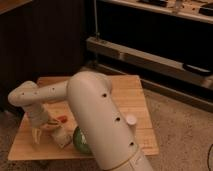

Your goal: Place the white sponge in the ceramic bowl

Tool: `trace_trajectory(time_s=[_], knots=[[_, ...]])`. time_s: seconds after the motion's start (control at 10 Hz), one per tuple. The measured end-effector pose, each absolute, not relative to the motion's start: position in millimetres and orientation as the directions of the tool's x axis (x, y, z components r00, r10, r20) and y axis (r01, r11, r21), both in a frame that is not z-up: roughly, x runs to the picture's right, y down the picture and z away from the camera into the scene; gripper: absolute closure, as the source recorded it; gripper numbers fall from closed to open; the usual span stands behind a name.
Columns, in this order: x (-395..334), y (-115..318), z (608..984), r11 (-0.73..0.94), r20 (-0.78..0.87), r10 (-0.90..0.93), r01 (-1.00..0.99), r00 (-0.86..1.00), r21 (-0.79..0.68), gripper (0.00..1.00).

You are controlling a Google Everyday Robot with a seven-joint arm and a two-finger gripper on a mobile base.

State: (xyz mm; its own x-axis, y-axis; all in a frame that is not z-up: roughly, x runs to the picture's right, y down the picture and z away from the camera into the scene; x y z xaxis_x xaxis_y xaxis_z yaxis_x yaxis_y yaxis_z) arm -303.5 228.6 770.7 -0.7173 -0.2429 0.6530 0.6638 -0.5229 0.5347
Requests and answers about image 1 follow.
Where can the white sponge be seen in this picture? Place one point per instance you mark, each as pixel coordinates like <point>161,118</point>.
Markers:
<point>61,137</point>

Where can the upper workbench shelf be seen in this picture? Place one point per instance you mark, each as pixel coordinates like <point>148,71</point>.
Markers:
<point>187,9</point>

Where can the long metal shelf rail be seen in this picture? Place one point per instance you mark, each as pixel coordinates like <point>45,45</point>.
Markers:
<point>148,61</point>

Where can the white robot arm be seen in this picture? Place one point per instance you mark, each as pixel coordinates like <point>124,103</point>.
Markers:
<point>88,94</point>

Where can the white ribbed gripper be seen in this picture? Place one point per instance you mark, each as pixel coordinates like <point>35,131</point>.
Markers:
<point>39,118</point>

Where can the black object on rail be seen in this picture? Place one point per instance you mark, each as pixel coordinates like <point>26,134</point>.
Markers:
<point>197,70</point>

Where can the wooden table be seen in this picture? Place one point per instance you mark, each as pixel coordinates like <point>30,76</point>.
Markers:
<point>128,95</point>

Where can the small orange object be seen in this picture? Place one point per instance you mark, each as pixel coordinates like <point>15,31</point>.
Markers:
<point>62,119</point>

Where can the white round cap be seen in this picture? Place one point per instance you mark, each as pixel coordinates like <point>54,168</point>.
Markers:
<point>131,120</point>

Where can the vertical metal pole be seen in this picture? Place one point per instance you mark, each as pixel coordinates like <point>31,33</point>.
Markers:
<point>97,34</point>

